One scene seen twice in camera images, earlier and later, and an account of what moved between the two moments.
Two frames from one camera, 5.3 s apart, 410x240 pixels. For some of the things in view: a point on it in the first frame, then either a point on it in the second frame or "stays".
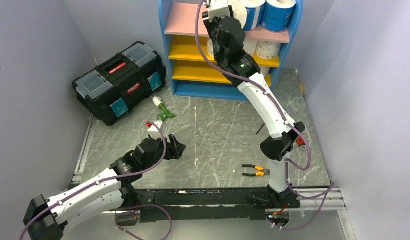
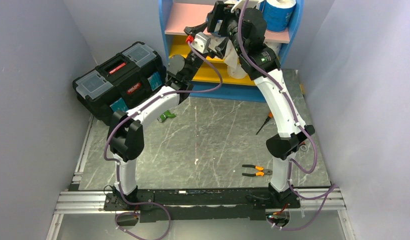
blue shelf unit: (189, 70) stays
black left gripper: (176, 151) to (192, 31)
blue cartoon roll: (276, 15) stays
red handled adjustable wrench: (301, 143) stays
